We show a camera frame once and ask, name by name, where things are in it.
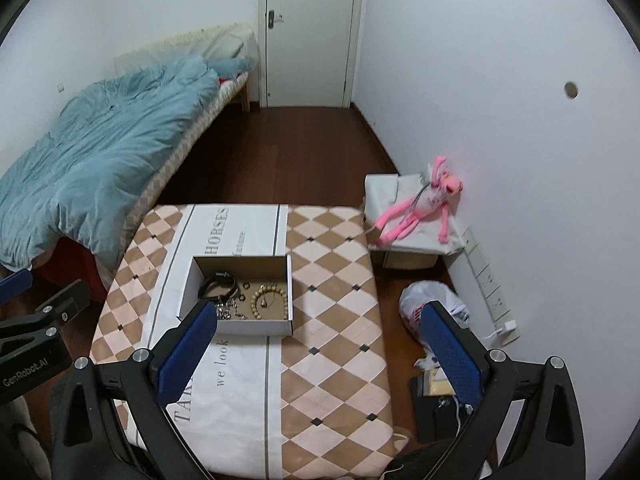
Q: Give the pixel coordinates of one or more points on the blue duvet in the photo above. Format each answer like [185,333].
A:
[100,160]

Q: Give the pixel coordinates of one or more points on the crumpled white tissue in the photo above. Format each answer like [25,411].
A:
[425,360]

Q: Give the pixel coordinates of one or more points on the pink plush toy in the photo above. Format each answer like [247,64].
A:
[425,202]

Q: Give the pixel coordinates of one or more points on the checkered tablecloth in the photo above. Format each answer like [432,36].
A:
[335,360]

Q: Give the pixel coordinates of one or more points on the tan paper packet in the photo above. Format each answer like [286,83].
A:
[440,385]

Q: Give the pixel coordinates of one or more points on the white charger plug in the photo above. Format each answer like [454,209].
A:
[509,326]

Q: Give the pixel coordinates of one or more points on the white power strip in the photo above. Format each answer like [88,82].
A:
[487,285]

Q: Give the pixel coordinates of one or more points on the white plastic bag red print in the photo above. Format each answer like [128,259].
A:
[412,305]

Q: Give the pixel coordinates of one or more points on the white door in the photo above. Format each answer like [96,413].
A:
[310,35]

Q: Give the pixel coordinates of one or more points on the black smart watch band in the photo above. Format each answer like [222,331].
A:
[220,280]

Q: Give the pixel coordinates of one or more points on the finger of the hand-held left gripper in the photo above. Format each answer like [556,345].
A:
[67,302]
[15,286]

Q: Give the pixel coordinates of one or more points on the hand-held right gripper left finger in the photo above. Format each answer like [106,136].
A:
[185,355]

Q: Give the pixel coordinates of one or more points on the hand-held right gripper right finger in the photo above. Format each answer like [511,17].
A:
[452,360]

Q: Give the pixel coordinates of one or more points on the white cardboard box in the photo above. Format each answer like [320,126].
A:
[260,327]

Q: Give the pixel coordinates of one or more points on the flat black box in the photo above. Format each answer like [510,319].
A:
[435,420]

